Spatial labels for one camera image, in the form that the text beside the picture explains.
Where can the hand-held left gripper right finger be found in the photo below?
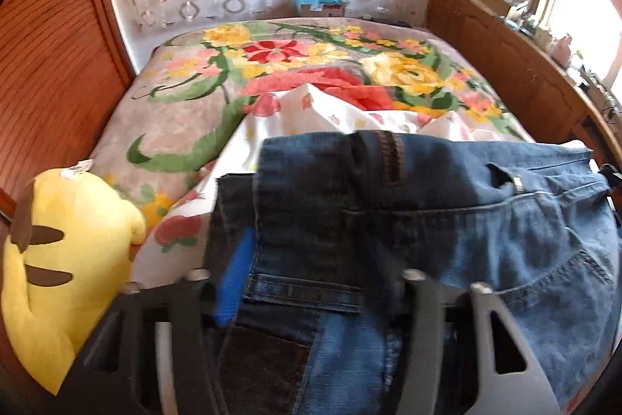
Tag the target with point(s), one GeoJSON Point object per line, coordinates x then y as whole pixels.
{"type": "Point", "coordinates": [422, 322]}

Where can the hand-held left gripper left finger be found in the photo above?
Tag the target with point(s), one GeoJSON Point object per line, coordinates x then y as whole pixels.
{"type": "Point", "coordinates": [237, 283]}

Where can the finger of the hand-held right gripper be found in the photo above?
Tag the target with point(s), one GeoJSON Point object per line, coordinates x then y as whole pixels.
{"type": "Point", "coordinates": [611, 179]}

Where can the blue denim pants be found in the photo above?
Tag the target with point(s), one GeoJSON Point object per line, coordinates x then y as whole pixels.
{"type": "Point", "coordinates": [437, 220]}

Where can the wooden side cabinet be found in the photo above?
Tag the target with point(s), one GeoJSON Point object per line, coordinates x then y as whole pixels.
{"type": "Point", "coordinates": [510, 55]}

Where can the grey floral blanket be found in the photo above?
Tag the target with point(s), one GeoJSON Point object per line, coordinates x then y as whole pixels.
{"type": "Point", "coordinates": [170, 123]}

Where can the yellow plush toy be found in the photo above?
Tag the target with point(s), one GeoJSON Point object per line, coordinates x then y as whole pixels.
{"type": "Point", "coordinates": [63, 259]}

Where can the clutter of small items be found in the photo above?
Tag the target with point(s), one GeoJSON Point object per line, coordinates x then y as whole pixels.
{"type": "Point", "coordinates": [510, 4]}

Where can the wooden slatted wardrobe doors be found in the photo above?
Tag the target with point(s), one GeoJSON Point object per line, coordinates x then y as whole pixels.
{"type": "Point", "coordinates": [53, 70]}

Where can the small cardboard box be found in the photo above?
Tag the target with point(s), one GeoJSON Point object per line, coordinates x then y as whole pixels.
{"type": "Point", "coordinates": [323, 10]}

